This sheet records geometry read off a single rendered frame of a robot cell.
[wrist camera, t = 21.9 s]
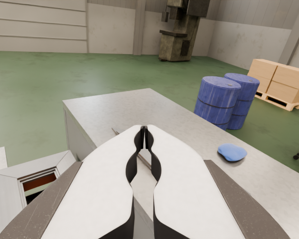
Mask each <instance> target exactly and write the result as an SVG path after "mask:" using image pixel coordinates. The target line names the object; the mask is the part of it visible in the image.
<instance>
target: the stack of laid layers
mask: <svg viewBox="0 0 299 239"><path fill-rule="evenodd" d="M53 174H55V176H56V178H58V177H59V176H60V174H59V171H58V169H57V167H56V166H54V167H52V168H49V169H45V170H42V171H39V172H36V173H33V174H30V175H27V176H24V177H20V178H17V181H18V186H19V193H20V197H21V203H22V208H23V209H24V208H25V207H26V206H27V201H26V197H25V193H24V188H23V184H26V183H29V182H32V181H35V180H37V179H40V178H43V177H46V176H49V175H53Z"/></svg>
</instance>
